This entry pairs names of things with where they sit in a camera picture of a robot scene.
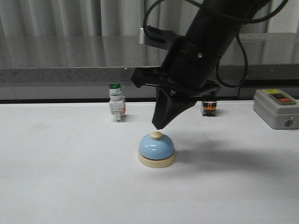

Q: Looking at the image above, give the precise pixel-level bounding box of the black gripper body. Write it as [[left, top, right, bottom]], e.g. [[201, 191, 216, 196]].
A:
[[131, 35, 221, 96]]

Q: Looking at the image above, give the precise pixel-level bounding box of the black selector knob switch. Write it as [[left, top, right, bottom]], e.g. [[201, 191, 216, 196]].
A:
[[200, 94, 217, 116]]

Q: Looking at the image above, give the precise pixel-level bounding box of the grey pleated curtain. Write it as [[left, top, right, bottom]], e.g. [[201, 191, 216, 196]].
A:
[[0, 0, 299, 38]]

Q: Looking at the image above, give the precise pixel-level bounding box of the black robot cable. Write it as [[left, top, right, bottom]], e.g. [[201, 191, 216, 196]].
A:
[[142, 0, 289, 88]]

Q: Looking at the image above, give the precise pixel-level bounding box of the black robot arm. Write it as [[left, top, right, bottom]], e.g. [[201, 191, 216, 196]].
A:
[[131, 0, 267, 129]]

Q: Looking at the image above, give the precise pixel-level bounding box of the grey on-off switch box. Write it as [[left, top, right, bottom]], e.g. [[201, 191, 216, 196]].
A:
[[253, 89, 299, 130]]

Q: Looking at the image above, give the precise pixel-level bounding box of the blue and cream desk bell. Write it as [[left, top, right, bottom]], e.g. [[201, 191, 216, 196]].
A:
[[138, 131, 176, 168]]

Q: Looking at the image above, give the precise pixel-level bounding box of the green pushbutton switch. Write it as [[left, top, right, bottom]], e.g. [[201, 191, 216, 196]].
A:
[[109, 83, 126, 122]]

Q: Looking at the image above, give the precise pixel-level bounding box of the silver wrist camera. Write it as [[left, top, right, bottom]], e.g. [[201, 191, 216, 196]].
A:
[[139, 26, 178, 50]]

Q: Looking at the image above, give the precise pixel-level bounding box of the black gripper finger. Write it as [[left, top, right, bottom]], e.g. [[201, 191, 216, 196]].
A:
[[152, 88, 172, 129], [161, 95, 196, 129]]

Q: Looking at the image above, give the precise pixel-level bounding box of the grey stone counter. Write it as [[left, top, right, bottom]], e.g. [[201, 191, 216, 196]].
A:
[[0, 33, 299, 101]]

